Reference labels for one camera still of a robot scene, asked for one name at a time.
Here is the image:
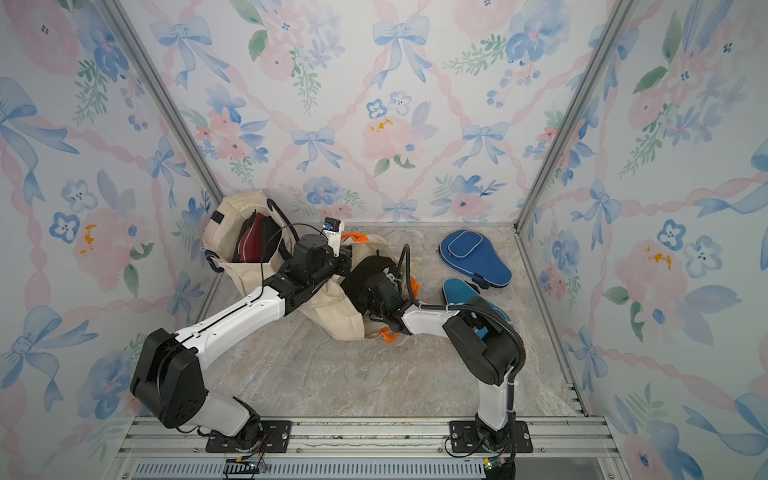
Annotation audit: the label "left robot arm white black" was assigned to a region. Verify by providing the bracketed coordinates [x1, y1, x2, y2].
[130, 233, 352, 451]

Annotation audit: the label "aluminium corner post left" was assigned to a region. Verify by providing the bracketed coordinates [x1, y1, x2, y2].
[96, 0, 224, 202]

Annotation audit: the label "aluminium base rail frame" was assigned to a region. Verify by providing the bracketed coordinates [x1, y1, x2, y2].
[105, 417, 630, 479]

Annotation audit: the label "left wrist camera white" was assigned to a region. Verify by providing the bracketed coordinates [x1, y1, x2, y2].
[322, 217, 344, 257]

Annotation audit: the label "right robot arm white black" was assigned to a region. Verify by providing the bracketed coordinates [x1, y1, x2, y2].
[350, 273, 524, 449]

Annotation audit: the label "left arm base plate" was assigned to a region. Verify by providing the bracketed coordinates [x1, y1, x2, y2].
[205, 420, 293, 455]

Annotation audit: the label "aluminium corner post right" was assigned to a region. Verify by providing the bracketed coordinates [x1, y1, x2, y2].
[515, 0, 635, 235]

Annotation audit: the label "teal paddle case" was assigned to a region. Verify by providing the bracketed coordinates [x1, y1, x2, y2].
[442, 278, 512, 338]

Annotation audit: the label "black paddle case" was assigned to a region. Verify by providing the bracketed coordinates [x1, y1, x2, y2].
[341, 256, 396, 313]

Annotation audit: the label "aluminium corner post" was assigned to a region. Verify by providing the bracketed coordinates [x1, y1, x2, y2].
[515, 0, 635, 235]
[96, 0, 224, 202]

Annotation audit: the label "canvas bag navy handles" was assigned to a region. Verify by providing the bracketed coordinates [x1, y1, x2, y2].
[203, 191, 299, 295]

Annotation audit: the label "blue paddle case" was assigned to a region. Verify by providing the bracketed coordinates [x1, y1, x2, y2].
[438, 230, 512, 289]

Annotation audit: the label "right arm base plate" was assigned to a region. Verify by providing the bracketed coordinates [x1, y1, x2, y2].
[447, 419, 534, 455]

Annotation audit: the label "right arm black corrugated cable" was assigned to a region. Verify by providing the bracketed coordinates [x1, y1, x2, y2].
[397, 242, 528, 469]

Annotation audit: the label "red pouch in bag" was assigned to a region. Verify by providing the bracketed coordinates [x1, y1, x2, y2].
[233, 212, 281, 263]

